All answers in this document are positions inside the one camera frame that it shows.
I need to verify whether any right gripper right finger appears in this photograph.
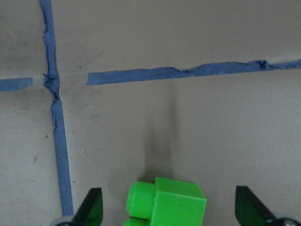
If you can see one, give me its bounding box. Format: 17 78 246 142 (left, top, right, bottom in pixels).
235 186 278 226

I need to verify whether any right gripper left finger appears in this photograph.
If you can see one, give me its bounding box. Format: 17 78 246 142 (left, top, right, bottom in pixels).
71 187 103 226

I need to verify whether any green toy block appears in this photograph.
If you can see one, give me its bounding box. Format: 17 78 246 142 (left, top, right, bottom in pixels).
123 177 207 226

